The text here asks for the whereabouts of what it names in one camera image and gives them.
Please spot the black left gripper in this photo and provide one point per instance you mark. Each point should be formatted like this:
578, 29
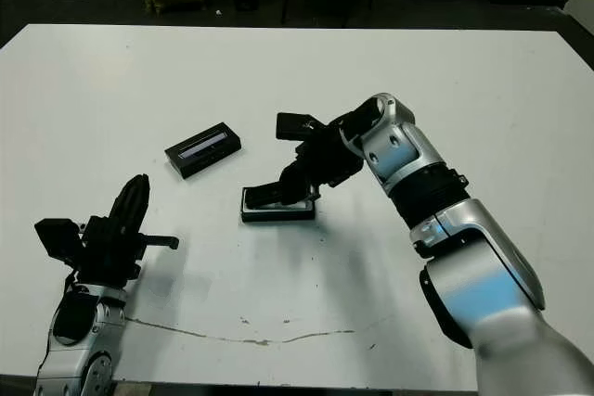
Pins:
109, 257

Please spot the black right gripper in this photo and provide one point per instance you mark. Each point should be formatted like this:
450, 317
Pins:
329, 155

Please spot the black slim camera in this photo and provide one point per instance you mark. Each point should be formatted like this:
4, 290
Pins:
264, 195

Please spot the black box lid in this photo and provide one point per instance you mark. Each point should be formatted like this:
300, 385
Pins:
204, 155

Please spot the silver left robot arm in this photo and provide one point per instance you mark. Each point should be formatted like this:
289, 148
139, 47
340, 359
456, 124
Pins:
74, 359

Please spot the black box base white inlay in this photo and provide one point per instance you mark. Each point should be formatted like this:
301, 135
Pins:
278, 217

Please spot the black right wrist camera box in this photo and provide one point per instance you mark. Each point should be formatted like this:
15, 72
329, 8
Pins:
294, 126

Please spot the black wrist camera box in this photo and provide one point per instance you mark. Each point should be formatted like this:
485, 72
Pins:
55, 238
294, 126

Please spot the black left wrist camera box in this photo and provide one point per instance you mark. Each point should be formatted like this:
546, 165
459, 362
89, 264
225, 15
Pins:
55, 238

